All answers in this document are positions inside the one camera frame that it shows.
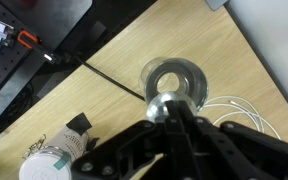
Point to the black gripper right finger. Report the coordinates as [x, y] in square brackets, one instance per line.
[244, 150]

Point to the glass carafe jar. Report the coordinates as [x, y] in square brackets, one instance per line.
[194, 80]

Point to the black perforated bench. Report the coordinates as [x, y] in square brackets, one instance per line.
[60, 23]

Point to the white tin canister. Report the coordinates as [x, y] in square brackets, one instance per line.
[50, 160]

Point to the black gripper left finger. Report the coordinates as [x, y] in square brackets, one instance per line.
[127, 146]

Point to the black tape piece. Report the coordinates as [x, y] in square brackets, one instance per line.
[79, 124]

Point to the grey panel foot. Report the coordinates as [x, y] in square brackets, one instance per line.
[216, 4]

